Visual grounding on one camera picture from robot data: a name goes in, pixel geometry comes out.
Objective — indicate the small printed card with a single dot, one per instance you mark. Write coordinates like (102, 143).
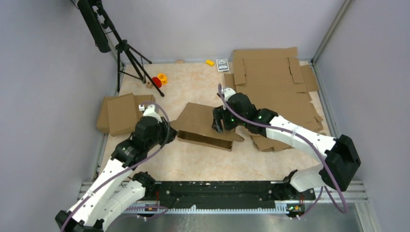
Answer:
(222, 65)

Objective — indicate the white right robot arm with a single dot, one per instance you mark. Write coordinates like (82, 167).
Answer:
(338, 158)

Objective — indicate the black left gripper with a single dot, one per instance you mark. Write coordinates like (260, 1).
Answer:
(164, 125)

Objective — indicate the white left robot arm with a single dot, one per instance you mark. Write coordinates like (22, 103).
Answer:
(100, 205)

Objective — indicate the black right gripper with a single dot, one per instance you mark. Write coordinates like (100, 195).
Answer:
(219, 114)

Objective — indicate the large cardboard box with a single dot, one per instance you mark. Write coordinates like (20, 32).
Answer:
(194, 125)

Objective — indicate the stack of flat cardboard blanks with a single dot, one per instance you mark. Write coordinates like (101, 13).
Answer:
(273, 79)

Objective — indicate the black camera tripod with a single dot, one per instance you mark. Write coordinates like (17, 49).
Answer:
(107, 39)

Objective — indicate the yellow rectangular block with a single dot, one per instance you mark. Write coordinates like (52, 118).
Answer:
(210, 62)

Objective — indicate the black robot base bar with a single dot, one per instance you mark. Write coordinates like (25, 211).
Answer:
(224, 194)

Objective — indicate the yellow round toy block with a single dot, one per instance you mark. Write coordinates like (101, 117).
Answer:
(163, 78)

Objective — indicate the small wooden letter cube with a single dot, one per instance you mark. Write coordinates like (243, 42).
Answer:
(149, 85)

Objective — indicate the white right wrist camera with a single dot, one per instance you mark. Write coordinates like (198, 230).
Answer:
(227, 92)

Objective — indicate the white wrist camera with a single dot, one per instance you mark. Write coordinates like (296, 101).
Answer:
(150, 111)
(227, 92)

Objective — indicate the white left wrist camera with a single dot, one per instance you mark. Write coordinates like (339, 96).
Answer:
(150, 111)

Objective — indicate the folded cardboard box at left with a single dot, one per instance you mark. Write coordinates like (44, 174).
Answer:
(118, 115)

